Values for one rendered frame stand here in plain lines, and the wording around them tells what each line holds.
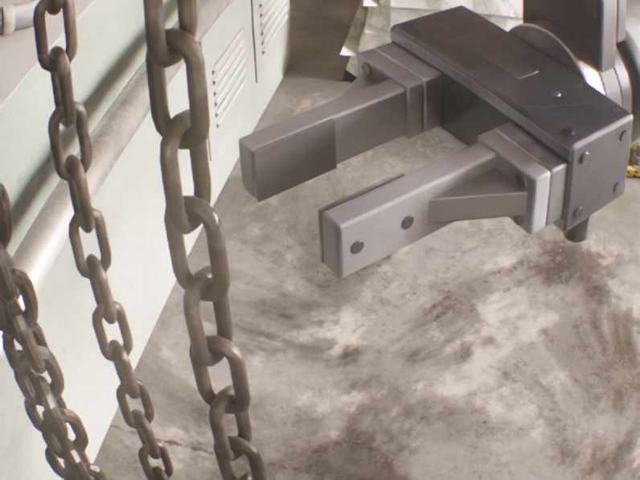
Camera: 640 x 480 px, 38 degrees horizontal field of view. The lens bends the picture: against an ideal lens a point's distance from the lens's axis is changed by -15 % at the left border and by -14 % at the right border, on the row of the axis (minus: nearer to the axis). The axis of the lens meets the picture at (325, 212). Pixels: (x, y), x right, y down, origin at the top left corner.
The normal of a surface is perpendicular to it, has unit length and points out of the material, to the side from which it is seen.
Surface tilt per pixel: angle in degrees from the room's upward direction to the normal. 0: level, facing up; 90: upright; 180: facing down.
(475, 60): 0
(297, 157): 90
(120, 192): 90
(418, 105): 90
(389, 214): 90
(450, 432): 0
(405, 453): 0
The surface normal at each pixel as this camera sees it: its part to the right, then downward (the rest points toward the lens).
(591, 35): -0.83, 0.37
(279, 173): 0.56, 0.50
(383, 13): -0.73, 0.09
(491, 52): -0.04, -0.78
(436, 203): 0.07, 0.62
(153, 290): 0.97, 0.12
